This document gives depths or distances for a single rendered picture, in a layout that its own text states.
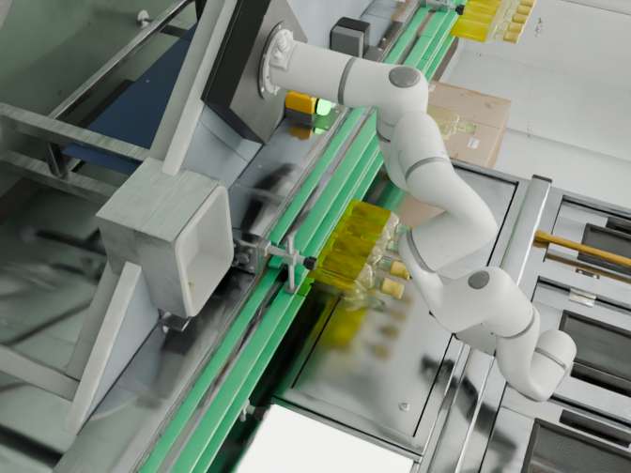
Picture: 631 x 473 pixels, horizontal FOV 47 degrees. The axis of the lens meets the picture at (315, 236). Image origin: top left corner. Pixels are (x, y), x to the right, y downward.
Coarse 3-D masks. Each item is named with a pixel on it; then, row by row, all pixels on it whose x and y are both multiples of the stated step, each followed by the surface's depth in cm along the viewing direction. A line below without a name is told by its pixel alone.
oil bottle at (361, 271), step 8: (320, 256) 163; (328, 256) 163; (336, 256) 163; (344, 256) 163; (320, 264) 161; (328, 264) 161; (336, 264) 162; (344, 264) 162; (352, 264) 162; (360, 264) 162; (368, 264) 162; (336, 272) 160; (344, 272) 160; (352, 272) 160; (360, 272) 160; (368, 272) 160; (360, 280) 159; (368, 280) 160; (368, 288) 161
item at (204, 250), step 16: (224, 192) 135; (208, 208) 140; (224, 208) 138; (192, 224) 127; (208, 224) 143; (224, 224) 141; (176, 240) 126; (192, 240) 146; (208, 240) 147; (224, 240) 145; (176, 256) 126; (192, 256) 148; (208, 256) 149; (224, 256) 148; (192, 272) 146; (208, 272) 146; (224, 272) 147; (208, 288) 144; (192, 304) 141
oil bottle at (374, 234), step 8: (344, 216) 171; (336, 224) 169; (344, 224) 169; (352, 224) 169; (360, 224) 169; (368, 224) 169; (376, 224) 170; (344, 232) 168; (352, 232) 168; (360, 232) 168; (368, 232) 168; (376, 232) 168; (384, 232) 168; (368, 240) 167; (376, 240) 166; (384, 240) 166; (384, 248) 167
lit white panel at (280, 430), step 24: (264, 432) 150; (288, 432) 150; (312, 432) 150; (336, 432) 150; (264, 456) 147; (288, 456) 147; (312, 456) 147; (336, 456) 147; (360, 456) 147; (384, 456) 147
